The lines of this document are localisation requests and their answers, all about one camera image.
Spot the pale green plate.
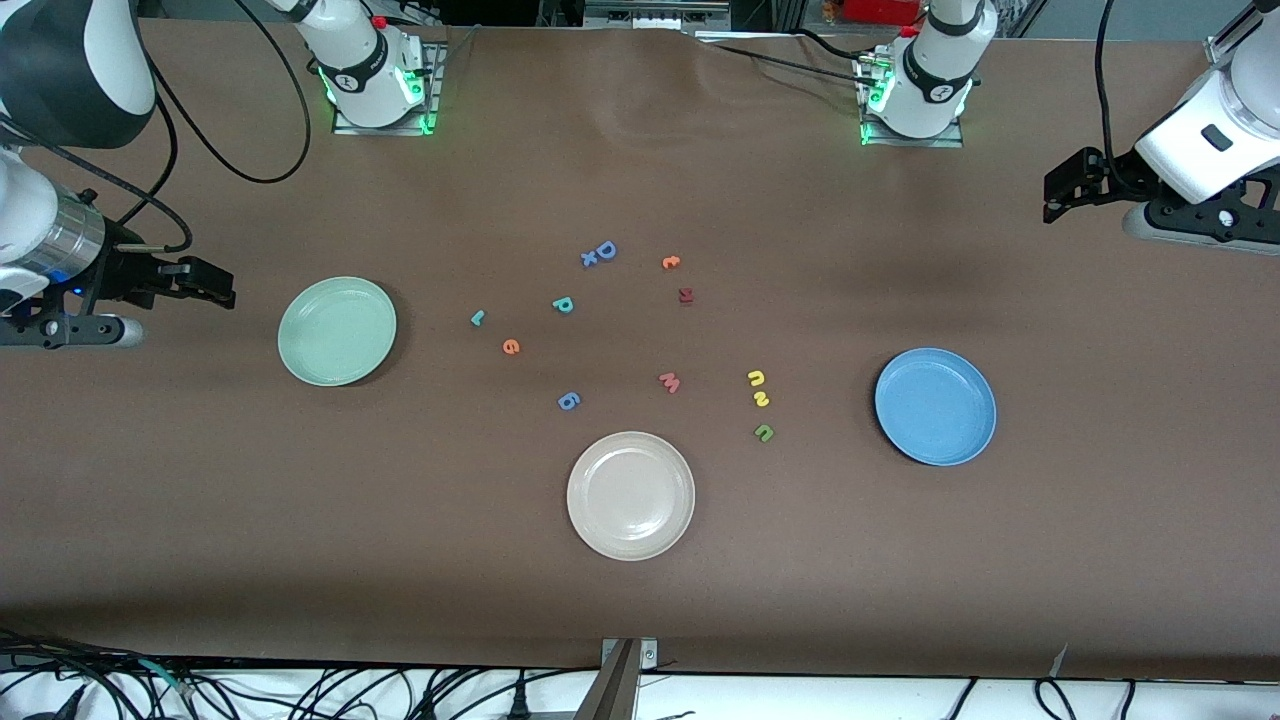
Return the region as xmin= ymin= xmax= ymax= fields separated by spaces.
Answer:
xmin=277 ymin=276 xmax=398 ymax=388

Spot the aluminium corner extrusion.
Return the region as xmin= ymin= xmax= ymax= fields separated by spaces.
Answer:
xmin=1205 ymin=0 xmax=1263 ymax=67

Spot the blue plate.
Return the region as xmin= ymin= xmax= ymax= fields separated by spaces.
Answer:
xmin=874 ymin=347 xmax=998 ymax=467

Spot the red box behind table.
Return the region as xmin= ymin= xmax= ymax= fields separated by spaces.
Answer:
xmin=843 ymin=0 xmax=923 ymax=26

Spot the beige plate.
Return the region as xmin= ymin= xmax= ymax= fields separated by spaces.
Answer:
xmin=566 ymin=431 xmax=696 ymax=562

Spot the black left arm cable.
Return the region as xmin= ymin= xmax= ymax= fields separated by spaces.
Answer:
xmin=1096 ymin=0 xmax=1143 ymax=197

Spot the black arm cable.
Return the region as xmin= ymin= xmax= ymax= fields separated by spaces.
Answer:
xmin=1096 ymin=0 xmax=1143 ymax=197
xmin=0 ymin=0 xmax=313 ymax=253

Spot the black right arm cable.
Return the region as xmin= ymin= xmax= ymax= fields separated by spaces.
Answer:
xmin=0 ymin=0 xmax=313 ymax=253

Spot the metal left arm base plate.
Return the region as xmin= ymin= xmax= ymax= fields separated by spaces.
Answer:
xmin=858 ymin=50 xmax=966 ymax=149

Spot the short black table cable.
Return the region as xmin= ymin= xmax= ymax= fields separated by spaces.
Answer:
xmin=795 ymin=28 xmax=881 ymax=61

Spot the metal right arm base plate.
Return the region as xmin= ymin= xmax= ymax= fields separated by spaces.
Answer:
xmin=332 ymin=42 xmax=443 ymax=136

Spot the long black table cable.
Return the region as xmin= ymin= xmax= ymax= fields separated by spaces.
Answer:
xmin=712 ymin=40 xmax=881 ymax=89

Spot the teal floor cable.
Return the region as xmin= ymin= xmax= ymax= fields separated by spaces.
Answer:
xmin=138 ymin=657 xmax=193 ymax=698

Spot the aluminium frame behind table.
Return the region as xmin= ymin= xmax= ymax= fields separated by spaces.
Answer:
xmin=583 ymin=0 xmax=733 ymax=31

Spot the looped black floor cable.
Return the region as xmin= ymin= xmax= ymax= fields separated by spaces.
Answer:
xmin=1033 ymin=678 xmax=1079 ymax=720

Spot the metal table edge bracket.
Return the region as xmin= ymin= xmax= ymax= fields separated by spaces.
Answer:
xmin=572 ymin=637 xmax=659 ymax=720

